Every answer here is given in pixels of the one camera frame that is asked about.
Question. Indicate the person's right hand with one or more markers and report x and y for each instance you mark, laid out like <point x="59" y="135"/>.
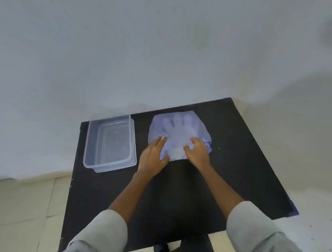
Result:
<point x="199" y="155"/>

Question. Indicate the person's left hand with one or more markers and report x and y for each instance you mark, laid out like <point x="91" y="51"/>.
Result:
<point x="151" y="159"/>

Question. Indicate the blue table corner guard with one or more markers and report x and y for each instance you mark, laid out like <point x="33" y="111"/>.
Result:
<point x="294" y="209"/>

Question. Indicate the person's left forearm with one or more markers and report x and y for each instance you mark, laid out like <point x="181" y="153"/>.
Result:
<point x="122" y="202"/>

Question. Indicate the person's left thumb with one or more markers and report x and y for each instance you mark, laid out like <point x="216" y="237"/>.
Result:
<point x="165" y="160"/>

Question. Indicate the clear plastic container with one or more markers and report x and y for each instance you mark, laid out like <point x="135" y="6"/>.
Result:
<point x="110" y="144"/>

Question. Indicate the person's right leg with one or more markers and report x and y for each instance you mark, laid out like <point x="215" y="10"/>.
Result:
<point x="197" y="244"/>

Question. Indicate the person's right forearm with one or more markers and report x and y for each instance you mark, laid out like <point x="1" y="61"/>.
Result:
<point x="228" y="200"/>

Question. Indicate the person's left leg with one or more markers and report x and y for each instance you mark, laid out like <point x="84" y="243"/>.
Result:
<point x="161" y="248"/>

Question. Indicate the person's right thumb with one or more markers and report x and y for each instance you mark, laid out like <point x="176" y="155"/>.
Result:
<point x="187" y="151"/>

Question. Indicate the person's leg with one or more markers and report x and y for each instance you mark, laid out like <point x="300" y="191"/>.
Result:
<point x="161" y="248"/>
<point x="197" y="244"/>

